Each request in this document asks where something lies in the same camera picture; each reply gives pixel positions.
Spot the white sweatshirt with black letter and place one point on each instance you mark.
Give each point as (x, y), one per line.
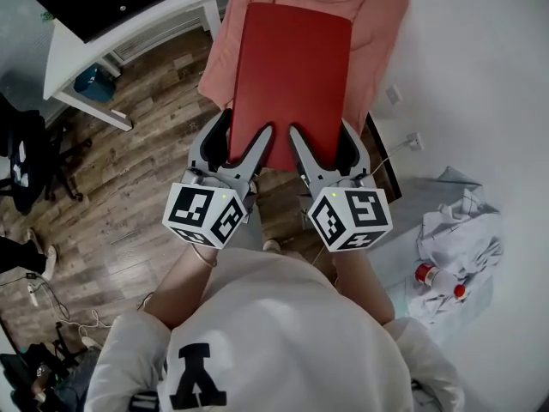
(274, 337)

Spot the plastic bottle with red cap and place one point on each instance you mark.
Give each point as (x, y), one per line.
(439, 279)

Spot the black office chair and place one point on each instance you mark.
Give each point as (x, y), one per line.
(30, 157)

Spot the teal waste bin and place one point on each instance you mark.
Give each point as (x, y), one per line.
(94, 84)

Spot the pink blanket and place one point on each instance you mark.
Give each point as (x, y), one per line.
(377, 37)

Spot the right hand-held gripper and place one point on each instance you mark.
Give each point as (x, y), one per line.
(351, 217)

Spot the person's left forearm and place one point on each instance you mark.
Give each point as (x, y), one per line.
(180, 290)

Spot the person's right forearm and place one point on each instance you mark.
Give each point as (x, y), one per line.
(364, 286)

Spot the white wall socket with plug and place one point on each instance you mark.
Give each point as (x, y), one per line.
(414, 141)

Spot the white power strip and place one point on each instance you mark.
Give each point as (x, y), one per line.
(32, 293)

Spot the red book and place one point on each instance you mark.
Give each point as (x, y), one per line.
(291, 75)

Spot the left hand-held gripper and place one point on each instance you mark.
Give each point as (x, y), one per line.
(199, 215)

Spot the crumpled white checked cloth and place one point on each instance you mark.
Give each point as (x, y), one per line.
(459, 238)

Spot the dark wooden bed frame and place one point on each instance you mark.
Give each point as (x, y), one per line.
(386, 161)

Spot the person's shoe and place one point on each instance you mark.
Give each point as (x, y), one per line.
(50, 262)
(271, 244)

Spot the white desk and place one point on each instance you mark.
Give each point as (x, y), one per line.
(68, 58)

